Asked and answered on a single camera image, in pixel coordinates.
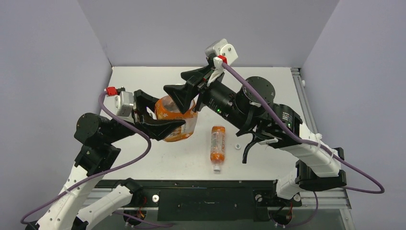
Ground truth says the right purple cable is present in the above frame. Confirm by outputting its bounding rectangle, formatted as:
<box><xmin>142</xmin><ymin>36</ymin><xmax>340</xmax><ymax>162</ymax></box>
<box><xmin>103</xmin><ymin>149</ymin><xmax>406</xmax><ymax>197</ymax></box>
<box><xmin>222</xmin><ymin>62</ymin><xmax>386</xmax><ymax>229</ymax></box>

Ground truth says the wide orange drink bottle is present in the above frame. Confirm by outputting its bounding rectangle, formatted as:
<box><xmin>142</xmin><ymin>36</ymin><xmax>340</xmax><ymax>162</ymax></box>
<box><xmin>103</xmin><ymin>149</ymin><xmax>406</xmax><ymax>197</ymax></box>
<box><xmin>154</xmin><ymin>95</ymin><xmax>198</xmax><ymax>142</ymax></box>

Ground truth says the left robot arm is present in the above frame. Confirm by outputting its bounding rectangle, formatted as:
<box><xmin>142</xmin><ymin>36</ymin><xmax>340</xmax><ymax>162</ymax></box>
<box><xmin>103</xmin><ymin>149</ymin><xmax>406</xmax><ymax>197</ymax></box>
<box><xmin>21</xmin><ymin>87</ymin><xmax>185</xmax><ymax>230</ymax></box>

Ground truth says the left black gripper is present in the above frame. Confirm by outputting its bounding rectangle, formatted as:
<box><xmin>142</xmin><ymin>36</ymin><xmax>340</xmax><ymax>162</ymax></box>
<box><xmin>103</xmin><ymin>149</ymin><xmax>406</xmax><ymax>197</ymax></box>
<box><xmin>105</xmin><ymin>91</ymin><xmax>186</xmax><ymax>143</ymax></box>

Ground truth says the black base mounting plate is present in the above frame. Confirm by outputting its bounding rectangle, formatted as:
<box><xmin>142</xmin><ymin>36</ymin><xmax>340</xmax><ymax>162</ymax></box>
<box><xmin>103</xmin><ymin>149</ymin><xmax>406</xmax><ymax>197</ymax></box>
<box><xmin>89</xmin><ymin>179</ymin><xmax>303</xmax><ymax>223</ymax></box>

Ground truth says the aluminium frame rail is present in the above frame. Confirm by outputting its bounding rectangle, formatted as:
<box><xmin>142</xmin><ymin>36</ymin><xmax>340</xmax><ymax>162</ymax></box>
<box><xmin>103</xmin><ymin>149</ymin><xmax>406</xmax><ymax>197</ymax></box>
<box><xmin>291</xmin><ymin>68</ymin><xmax>318</xmax><ymax>133</ymax></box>

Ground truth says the slim orange drink bottle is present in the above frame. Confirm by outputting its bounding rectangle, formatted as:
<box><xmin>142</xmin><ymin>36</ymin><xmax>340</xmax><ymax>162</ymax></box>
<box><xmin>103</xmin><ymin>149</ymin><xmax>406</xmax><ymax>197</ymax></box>
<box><xmin>210</xmin><ymin>126</ymin><xmax>226</xmax><ymax>173</ymax></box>

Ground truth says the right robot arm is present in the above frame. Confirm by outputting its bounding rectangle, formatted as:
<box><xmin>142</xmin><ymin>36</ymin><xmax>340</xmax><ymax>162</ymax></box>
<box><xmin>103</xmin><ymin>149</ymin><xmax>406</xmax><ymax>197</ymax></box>
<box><xmin>164</xmin><ymin>66</ymin><xmax>347</xmax><ymax>205</ymax></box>

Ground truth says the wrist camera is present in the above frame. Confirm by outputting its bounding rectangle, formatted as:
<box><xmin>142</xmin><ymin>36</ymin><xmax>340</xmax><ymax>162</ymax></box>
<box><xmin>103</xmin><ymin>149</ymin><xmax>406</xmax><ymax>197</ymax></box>
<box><xmin>205</xmin><ymin>38</ymin><xmax>238</xmax><ymax>86</ymax></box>
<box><xmin>105</xmin><ymin>87</ymin><xmax>135</xmax><ymax>123</ymax></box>

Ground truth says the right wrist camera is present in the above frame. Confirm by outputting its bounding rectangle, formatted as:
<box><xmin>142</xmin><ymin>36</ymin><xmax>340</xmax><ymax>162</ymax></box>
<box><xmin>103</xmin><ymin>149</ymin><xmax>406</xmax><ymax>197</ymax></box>
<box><xmin>205</xmin><ymin>38</ymin><xmax>238</xmax><ymax>86</ymax></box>

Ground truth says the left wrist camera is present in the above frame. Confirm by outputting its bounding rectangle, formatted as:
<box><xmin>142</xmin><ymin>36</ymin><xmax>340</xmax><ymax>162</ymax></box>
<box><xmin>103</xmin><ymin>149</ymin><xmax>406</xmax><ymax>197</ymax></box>
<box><xmin>105</xmin><ymin>87</ymin><xmax>135</xmax><ymax>123</ymax></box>

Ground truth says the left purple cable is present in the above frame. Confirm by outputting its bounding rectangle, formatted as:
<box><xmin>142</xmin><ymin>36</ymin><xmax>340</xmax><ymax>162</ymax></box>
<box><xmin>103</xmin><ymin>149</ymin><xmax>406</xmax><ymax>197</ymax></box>
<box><xmin>20</xmin><ymin>92</ymin><xmax>174</xmax><ymax>230</ymax></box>

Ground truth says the purple cable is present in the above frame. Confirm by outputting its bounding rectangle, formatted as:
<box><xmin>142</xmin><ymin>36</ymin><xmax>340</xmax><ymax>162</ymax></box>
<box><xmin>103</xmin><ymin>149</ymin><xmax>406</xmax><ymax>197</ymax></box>
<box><xmin>222</xmin><ymin>62</ymin><xmax>386</xmax><ymax>229</ymax></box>
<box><xmin>20</xmin><ymin>92</ymin><xmax>174</xmax><ymax>230</ymax></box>

